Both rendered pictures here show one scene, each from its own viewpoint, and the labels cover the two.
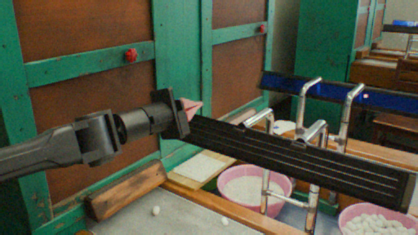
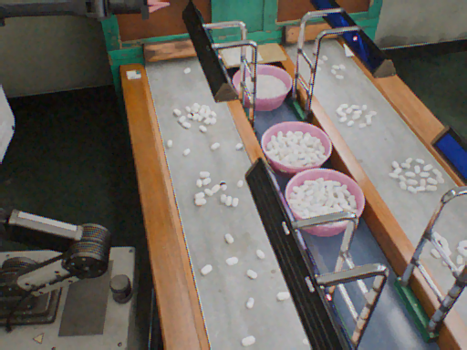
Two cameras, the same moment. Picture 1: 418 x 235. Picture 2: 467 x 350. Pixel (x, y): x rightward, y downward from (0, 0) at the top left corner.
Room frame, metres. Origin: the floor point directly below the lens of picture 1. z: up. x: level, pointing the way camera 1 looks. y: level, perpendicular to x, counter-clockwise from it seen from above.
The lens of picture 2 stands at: (-0.42, -1.19, 1.94)
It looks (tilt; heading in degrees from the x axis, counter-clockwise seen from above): 45 degrees down; 40
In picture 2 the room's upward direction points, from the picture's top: straight up
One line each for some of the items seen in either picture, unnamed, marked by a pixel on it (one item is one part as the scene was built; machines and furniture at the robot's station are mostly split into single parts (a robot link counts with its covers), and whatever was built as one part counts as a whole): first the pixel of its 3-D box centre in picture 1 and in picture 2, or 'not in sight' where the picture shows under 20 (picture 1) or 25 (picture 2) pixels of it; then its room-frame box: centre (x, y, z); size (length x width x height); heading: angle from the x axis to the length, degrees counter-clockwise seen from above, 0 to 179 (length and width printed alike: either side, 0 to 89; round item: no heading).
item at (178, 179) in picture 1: (205, 165); (249, 55); (1.16, 0.01, 0.77); 0.33 x 0.15 x 0.01; 144
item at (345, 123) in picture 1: (324, 143); (323, 70); (1.09, -0.42, 0.90); 0.20 x 0.19 x 0.45; 54
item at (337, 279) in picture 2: not in sight; (322, 296); (0.20, -0.97, 0.90); 0.20 x 0.19 x 0.45; 54
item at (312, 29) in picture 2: (239, 122); (313, 31); (1.47, -0.14, 0.83); 0.30 x 0.06 x 0.07; 144
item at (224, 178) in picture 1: (253, 193); (262, 89); (1.03, -0.16, 0.72); 0.27 x 0.27 x 0.10
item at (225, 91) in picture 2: (266, 147); (206, 45); (0.71, -0.14, 1.08); 0.62 x 0.08 x 0.07; 54
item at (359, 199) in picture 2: not in sight; (322, 204); (0.61, -0.75, 0.72); 0.27 x 0.27 x 0.10
